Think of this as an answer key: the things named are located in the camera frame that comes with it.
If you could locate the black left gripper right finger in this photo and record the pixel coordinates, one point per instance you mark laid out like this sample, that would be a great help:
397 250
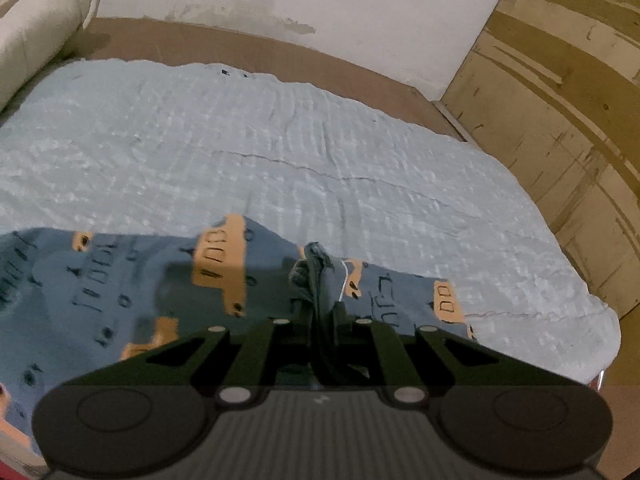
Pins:
430 358

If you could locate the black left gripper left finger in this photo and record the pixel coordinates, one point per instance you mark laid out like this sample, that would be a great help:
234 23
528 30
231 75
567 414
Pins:
273 353

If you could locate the blue pants with orange cars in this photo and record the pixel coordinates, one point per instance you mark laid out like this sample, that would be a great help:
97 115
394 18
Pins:
73 301

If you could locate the light blue bed blanket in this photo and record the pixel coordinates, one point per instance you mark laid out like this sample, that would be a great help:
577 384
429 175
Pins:
144 148

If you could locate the brown mattress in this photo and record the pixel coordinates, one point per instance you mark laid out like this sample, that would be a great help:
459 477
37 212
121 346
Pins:
175 44

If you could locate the wooden wardrobe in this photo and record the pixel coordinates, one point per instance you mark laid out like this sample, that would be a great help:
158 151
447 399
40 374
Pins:
551 89

